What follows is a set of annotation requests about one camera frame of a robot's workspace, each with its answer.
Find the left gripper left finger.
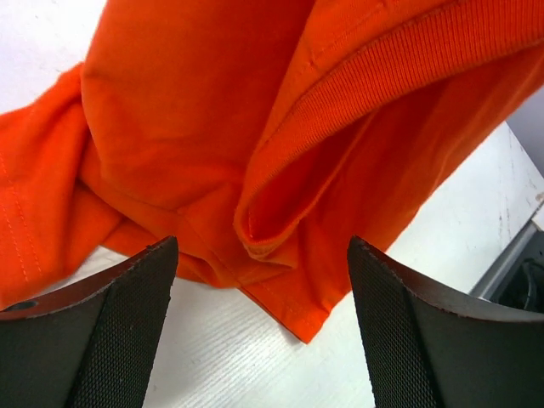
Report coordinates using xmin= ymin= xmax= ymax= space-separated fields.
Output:
xmin=1 ymin=237 xmax=178 ymax=407

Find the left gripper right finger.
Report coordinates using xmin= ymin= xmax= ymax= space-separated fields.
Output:
xmin=348 ymin=237 xmax=543 ymax=407

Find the orange t shirt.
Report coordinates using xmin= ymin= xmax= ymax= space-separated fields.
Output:
xmin=1 ymin=1 xmax=543 ymax=342

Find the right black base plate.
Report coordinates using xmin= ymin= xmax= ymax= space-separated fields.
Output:
xmin=490 ymin=250 xmax=543 ymax=314

